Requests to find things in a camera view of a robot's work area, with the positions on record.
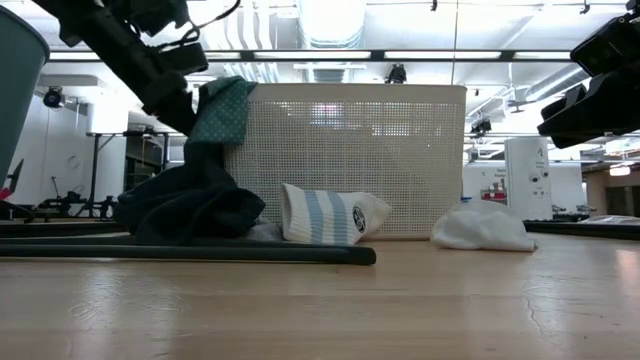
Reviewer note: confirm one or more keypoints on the grey striped sock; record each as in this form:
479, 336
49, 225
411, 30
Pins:
265, 232

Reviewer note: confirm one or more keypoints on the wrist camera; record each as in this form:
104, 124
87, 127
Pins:
610, 45
150, 15

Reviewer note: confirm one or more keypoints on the white pillar with fixtures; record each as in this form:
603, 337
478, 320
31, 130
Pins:
527, 175

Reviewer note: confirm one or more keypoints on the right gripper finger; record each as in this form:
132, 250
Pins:
600, 117
567, 100

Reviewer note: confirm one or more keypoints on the dark grey clothes hanger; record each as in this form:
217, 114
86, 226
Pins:
200, 252

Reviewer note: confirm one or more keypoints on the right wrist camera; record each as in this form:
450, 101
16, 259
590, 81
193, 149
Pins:
610, 45

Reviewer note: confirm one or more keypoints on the clear plastic bag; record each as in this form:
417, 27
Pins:
610, 219

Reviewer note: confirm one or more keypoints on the teal dotted cloth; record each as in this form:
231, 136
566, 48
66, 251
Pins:
225, 110

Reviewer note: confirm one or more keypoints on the red bins shelf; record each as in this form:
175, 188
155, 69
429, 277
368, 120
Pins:
495, 192

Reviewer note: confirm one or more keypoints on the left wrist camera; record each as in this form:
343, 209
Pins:
150, 15

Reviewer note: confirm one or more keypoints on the dark navy cloth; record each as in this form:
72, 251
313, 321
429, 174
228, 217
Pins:
190, 205

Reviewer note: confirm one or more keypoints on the teal plastic bin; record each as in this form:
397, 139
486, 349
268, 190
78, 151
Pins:
17, 90

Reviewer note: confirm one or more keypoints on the white sock with blue stripes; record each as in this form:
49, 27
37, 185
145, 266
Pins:
320, 215

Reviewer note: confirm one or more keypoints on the white cloth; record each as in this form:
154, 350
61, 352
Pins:
480, 227

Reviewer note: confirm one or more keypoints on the black ceiling spotlight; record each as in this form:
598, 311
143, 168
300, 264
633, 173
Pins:
52, 97
481, 126
396, 74

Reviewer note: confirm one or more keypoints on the black metal background table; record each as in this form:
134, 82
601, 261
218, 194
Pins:
130, 134

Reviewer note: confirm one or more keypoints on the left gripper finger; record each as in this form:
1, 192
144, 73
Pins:
177, 112
185, 57

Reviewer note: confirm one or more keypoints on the white perforated plastic basket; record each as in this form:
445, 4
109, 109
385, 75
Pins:
375, 165

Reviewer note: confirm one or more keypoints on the black background robot arm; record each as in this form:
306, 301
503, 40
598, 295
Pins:
65, 205

